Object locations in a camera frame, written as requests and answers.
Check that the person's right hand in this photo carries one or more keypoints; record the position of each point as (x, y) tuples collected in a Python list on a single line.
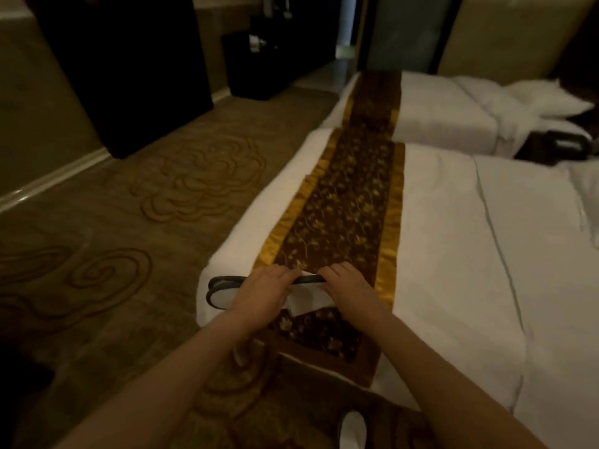
[(355, 294)]

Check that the person's left hand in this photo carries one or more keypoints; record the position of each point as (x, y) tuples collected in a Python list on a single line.
[(262, 299)]

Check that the white slipper with grey trim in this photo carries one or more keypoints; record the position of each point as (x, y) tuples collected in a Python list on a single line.
[(353, 432), (220, 296)]

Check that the white bed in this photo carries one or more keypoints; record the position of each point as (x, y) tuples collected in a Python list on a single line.
[(444, 229), (430, 107)]

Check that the person's left forearm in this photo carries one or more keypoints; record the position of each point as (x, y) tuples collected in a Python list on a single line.
[(164, 392)]

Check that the person's right forearm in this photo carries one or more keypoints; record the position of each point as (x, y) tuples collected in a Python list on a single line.
[(444, 388)]

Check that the low black cabinet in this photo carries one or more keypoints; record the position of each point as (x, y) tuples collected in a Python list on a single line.
[(271, 74)]

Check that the white pillow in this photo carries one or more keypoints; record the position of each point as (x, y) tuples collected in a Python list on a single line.
[(552, 100), (589, 196)]

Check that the white crumpled waste paper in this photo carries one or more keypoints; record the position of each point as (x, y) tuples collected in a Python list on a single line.
[(571, 142)]

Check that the grey door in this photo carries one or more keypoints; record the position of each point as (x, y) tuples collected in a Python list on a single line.
[(407, 32)]

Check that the tall black cabinet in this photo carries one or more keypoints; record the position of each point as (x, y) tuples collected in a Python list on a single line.
[(131, 65)]

